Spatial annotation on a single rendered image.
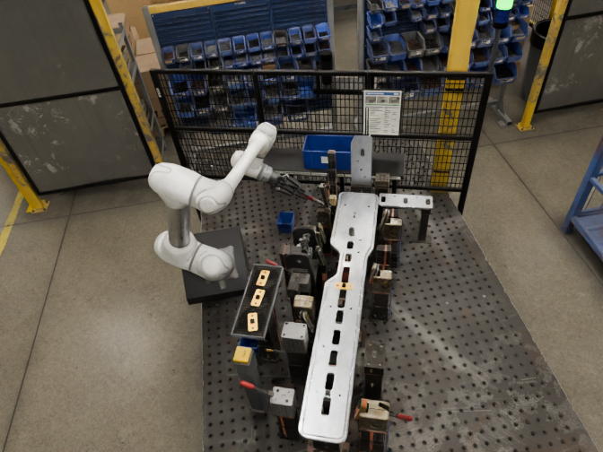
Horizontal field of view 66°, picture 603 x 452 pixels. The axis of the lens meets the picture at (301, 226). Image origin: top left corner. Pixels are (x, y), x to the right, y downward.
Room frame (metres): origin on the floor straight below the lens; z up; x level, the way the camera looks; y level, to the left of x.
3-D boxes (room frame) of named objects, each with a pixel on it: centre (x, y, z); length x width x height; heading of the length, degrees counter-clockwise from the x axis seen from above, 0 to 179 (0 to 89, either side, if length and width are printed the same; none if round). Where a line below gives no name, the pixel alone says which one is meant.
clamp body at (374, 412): (0.72, -0.19, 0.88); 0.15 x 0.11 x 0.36; 75
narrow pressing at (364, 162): (2.03, -0.37, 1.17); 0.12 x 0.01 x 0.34; 75
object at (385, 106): (2.29, -0.53, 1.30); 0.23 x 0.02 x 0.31; 75
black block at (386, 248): (1.55, -0.40, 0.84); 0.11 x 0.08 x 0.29; 75
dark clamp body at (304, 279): (1.35, 0.03, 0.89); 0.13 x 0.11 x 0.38; 75
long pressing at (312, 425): (1.31, -0.17, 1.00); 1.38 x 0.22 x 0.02; 165
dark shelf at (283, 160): (2.25, -0.21, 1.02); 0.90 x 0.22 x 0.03; 75
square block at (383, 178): (2.01, -0.49, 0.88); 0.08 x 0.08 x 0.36; 75
